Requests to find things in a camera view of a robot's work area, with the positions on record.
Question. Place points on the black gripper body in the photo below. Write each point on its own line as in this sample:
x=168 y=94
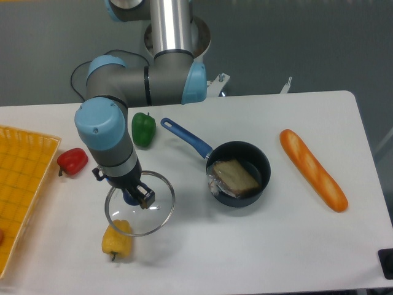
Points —
x=131 y=181

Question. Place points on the glass pot lid blue knob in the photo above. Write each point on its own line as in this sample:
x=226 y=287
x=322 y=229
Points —
x=134 y=221

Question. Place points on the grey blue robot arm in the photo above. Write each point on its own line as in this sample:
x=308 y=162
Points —
x=174 y=77

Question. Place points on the yellow bell pepper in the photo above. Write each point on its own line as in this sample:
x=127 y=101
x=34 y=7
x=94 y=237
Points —
x=116 y=244

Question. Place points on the red bell pepper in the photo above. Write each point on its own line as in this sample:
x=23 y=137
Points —
x=72 y=161

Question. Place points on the green bell pepper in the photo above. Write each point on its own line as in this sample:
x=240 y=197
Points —
x=143 y=128

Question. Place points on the yellow woven basket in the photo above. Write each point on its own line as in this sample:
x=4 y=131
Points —
x=26 y=157

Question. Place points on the orange baguette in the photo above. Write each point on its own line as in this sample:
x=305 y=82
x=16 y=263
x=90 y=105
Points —
x=312 y=170

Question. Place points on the black object at table edge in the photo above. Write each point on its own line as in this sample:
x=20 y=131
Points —
x=386 y=260

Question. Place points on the dark pot blue handle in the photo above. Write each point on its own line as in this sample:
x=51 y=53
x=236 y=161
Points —
x=250 y=156

